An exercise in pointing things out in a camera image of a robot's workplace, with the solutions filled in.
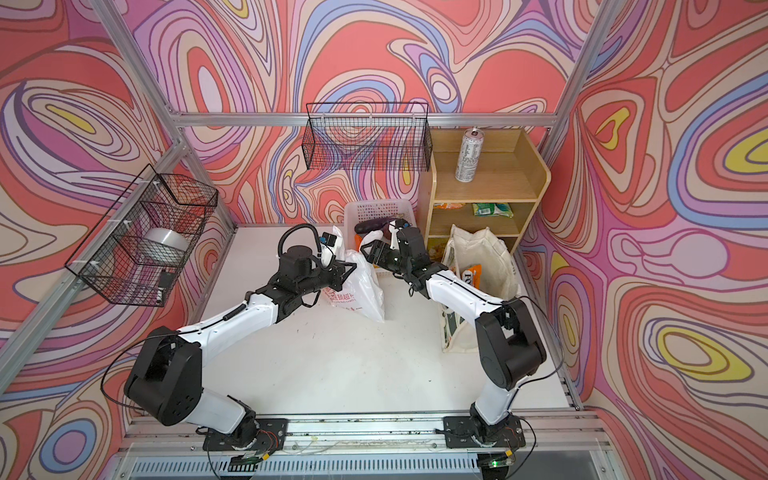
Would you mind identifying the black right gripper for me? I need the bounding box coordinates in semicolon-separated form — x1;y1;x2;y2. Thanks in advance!
361;239;412;274

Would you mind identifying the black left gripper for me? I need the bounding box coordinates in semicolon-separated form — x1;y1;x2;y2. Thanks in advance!
295;260;358;299

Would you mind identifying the white plastic grocery bag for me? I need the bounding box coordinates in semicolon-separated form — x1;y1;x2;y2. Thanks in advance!
322;226;385;323

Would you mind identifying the cream canvas tote bag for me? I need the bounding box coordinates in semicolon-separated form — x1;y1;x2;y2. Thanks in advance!
441;225;520;353

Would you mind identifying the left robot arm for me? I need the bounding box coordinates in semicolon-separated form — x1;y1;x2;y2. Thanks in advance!
124;224;357;450

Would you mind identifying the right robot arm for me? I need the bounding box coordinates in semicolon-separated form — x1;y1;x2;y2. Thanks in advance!
360;226;547;448

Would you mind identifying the purple toy eggplant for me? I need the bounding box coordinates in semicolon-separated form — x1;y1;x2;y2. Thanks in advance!
354;217;392;236

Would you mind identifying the white plastic perforated basket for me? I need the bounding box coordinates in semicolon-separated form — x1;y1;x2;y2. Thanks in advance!
342;199;416;250

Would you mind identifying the yellow corn chips bag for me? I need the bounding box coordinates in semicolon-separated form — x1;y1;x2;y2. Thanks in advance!
427;237;449;261

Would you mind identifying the green snack bag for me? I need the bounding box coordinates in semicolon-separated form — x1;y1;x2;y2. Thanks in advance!
472;203;514;218

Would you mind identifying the wooden shelf unit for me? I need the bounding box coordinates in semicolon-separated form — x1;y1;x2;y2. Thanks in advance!
415;129;551;252

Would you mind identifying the silver drink can back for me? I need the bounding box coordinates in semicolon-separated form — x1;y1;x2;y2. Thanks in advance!
455;128;484;183

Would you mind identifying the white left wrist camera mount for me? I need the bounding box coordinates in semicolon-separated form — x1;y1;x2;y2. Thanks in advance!
320;226;345;267

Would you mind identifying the black wire basket back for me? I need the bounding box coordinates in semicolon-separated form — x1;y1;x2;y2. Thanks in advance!
301;101;432;172

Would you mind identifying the black wire basket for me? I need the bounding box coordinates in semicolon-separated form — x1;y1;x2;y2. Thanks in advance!
65;165;219;307
301;101;432;172

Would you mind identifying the black wire basket left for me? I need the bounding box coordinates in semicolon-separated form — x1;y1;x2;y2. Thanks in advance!
65;165;219;307

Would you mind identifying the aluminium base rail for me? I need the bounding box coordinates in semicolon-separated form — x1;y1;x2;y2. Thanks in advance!
104;410;626;479

